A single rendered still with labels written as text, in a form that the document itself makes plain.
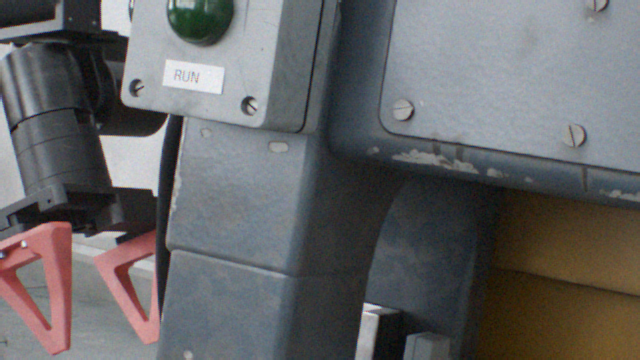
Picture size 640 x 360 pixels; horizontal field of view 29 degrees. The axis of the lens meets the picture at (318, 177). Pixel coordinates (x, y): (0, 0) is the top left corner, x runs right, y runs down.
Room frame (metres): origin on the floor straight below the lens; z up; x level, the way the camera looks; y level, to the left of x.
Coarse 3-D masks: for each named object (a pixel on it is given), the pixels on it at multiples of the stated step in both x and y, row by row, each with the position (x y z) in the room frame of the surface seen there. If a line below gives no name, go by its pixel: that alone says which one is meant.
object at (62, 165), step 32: (32, 128) 0.80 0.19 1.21; (64, 128) 0.80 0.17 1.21; (96, 128) 0.82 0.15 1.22; (32, 160) 0.80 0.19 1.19; (64, 160) 0.79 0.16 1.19; (96, 160) 0.81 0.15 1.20; (32, 192) 0.79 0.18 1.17; (64, 192) 0.76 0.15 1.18; (96, 192) 0.78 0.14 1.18; (128, 192) 0.82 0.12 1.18; (0, 224) 0.77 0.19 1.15
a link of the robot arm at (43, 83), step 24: (24, 48) 0.81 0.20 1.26; (48, 48) 0.82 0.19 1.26; (72, 48) 0.83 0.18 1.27; (0, 72) 0.82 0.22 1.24; (24, 72) 0.81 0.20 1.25; (48, 72) 0.81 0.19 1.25; (72, 72) 0.82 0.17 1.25; (96, 72) 0.85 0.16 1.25; (0, 96) 0.82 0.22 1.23; (24, 96) 0.80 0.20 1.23; (48, 96) 0.80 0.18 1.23; (72, 96) 0.81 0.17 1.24; (96, 96) 0.85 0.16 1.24; (24, 120) 0.80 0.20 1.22
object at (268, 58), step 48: (144, 0) 0.53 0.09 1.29; (240, 0) 0.51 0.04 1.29; (288, 0) 0.50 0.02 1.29; (336, 0) 0.54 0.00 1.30; (144, 48) 0.53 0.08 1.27; (192, 48) 0.52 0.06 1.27; (240, 48) 0.51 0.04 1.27; (288, 48) 0.51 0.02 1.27; (144, 96) 0.53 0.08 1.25; (192, 96) 0.52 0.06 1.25; (240, 96) 0.50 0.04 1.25; (288, 96) 0.51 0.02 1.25
